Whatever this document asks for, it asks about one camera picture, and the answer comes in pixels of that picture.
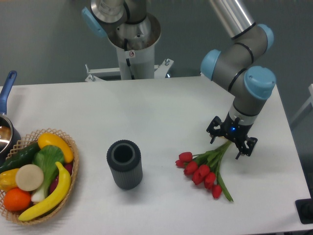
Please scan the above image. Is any black device at edge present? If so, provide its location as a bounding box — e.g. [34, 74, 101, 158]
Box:
[295, 198, 313, 224]

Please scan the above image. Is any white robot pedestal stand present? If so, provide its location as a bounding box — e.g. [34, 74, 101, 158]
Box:
[85, 45, 175, 82]

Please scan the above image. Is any green cucumber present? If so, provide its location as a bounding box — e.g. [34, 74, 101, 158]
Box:
[0, 142, 40, 173]

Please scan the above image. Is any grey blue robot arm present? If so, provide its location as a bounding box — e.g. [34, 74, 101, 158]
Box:
[82, 0, 276, 156]

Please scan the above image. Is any woven wicker basket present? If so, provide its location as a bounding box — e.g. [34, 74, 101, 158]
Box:
[0, 128, 79, 226]

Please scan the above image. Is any white frame at right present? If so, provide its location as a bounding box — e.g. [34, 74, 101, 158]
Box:
[290, 84, 313, 129]

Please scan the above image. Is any dark grey ribbed vase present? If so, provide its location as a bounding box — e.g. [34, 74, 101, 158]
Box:
[107, 140, 143, 190]

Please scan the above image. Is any red tulip bouquet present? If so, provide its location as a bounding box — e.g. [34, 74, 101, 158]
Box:
[175, 141, 233, 202]

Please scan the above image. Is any green bok choy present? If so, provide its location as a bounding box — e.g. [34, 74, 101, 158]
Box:
[31, 145, 65, 204]

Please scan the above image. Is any yellow squash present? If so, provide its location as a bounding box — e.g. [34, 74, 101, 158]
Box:
[37, 133, 74, 164]

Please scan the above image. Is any blue handled saucepan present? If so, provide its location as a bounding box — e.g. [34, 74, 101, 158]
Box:
[0, 70, 21, 165]

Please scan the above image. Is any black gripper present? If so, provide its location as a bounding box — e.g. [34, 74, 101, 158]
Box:
[206, 114, 258, 159]

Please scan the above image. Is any yellow bell pepper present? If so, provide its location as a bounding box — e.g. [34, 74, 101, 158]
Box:
[0, 168, 19, 191]

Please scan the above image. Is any beige round disc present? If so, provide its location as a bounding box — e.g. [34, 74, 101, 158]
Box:
[15, 164, 44, 191]

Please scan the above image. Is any dark red fruit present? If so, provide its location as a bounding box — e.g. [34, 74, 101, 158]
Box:
[49, 163, 73, 194]

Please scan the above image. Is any orange fruit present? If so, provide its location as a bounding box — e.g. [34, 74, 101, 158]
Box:
[3, 188, 31, 212]

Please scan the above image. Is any yellow banana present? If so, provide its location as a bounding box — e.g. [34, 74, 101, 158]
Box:
[18, 162, 71, 222]

